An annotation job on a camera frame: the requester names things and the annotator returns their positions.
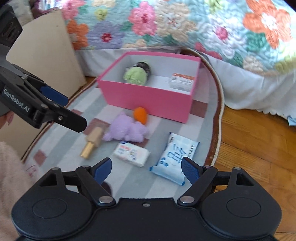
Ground white wet wipes pack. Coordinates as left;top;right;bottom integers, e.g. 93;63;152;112
113;142;150;167

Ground left hand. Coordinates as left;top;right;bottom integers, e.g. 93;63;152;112
0;111;14;129

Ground purple plush toy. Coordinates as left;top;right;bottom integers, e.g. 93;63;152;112
102;112;149;143

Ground green yarn ball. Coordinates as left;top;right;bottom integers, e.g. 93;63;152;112
123;61;151;85

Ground orange makeup sponge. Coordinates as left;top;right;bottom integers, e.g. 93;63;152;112
133;107;148;125

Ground pink fuzzy sleeve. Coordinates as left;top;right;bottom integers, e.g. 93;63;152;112
1;142;33;240

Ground floral quilt bedspread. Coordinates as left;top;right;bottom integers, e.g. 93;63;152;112
32;0;296;75

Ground blue white tissue pack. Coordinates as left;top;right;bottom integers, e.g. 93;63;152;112
149;132;199;186

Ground torn paper scraps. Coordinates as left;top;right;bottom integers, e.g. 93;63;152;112
287;115;296;126

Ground wooden stamp bottle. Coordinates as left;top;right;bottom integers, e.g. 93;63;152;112
80;127;104;159

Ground white orange medicine box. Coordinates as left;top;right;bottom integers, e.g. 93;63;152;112
169;73;195;92

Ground pink cardboard box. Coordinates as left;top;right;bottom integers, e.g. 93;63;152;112
97;51;201;123

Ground striped oval rug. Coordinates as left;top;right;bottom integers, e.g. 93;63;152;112
25;53;224;199

